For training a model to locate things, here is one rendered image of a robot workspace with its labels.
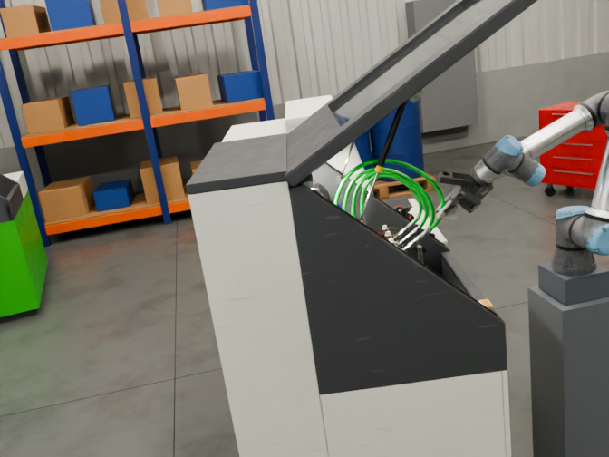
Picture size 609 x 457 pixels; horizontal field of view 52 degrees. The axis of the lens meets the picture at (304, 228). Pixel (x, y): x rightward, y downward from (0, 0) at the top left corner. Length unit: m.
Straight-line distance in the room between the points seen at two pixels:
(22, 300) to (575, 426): 4.16
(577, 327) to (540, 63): 7.55
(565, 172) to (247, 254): 4.93
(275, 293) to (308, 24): 6.98
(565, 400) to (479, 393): 0.58
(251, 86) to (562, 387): 5.48
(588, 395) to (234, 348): 1.37
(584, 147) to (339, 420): 4.66
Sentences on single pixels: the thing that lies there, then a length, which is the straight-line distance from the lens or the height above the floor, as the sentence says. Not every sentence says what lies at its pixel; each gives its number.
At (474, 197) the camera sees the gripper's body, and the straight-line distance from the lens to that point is 2.13.
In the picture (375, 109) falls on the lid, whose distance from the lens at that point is 1.70.
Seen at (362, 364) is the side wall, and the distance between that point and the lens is 1.96.
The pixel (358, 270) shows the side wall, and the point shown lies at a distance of 1.83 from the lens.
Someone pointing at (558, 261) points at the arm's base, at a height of 0.94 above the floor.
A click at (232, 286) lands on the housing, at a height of 1.19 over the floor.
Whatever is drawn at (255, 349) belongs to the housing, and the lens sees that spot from 1.92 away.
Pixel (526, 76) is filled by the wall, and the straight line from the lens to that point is 9.69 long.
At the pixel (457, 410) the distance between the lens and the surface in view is 2.10.
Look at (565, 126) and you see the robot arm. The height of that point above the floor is 1.43.
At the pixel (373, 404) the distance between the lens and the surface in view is 2.04.
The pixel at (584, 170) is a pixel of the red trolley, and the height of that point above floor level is 0.32.
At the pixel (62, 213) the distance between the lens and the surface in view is 7.57.
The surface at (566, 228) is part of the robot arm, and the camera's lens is 2.40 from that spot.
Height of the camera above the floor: 1.85
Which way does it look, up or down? 17 degrees down
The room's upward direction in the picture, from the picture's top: 8 degrees counter-clockwise
